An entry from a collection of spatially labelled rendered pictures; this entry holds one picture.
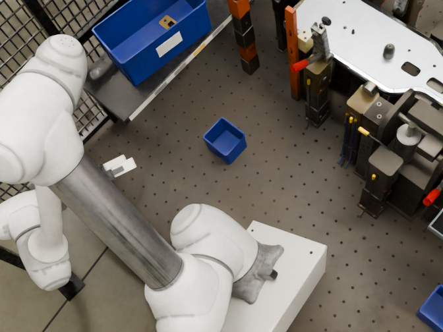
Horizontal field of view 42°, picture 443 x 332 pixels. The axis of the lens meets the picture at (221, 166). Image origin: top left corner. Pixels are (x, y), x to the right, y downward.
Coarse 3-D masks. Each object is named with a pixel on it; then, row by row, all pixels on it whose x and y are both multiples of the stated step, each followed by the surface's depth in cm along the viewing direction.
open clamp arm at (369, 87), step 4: (364, 84) 153; (368, 84) 152; (372, 84) 151; (376, 84) 152; (364, 88) 153; (368, 88) 151; (372, 88) 151; (376, 88) 152; (368, 92) 154; (372, 92) 152; (376, 92) 154; (372, 96) 154
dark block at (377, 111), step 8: (376, 104) 148; (384, 104) 147; (368, 112) 147; (376, 112) 147; (384, 112) 147; (368, 120) 148; (376, 120) 146; (368, 128) 152; (376, 128) 148; (360, 144) 165; (368, 144) 161; (360, 152) 169; (368, 152) 165; (360, 160) 174; (368, 160) 170; (360, 168) 179; (360, 176) 184
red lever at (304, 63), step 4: (312, 56) 158; (316, 56) 159; (320, 56) 160; (304, 60) 155; (308, 60) 156; (312, 60) 157; (316, 60) 159; (296, 64) 153; (300, 64) 153; (304, 64) 154; (308, 64) 155; (292, 68) 152; (296, 68) 152; (300, 68) 153; (304, 68) 155
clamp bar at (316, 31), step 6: (324, 18) 148; (312, 24) 148; (318, 24) 149; (324, 24) 149; (312, 30) 149; (318, 30) 147; (324, 30) 147; (312, 36) 148; (318, 36) 150; (324, 36) 150; (318, 42) 153; (324, 42) 152; (318, 48) 157; (324, 48) 155; (324, 54) 158; (324, 60) 162
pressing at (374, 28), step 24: (312, 0) 177; (336, 0) 175; (360, 0) 174; (336, 24) 172; (360, 24) 171; (384, 24) 170; (336, 48) 169; (360, 48) 168; (408, 48) 166; (432, 48) 165; (360, 72) 165; (384, 72) 164; (432, 72) 162; (432, 96) 159
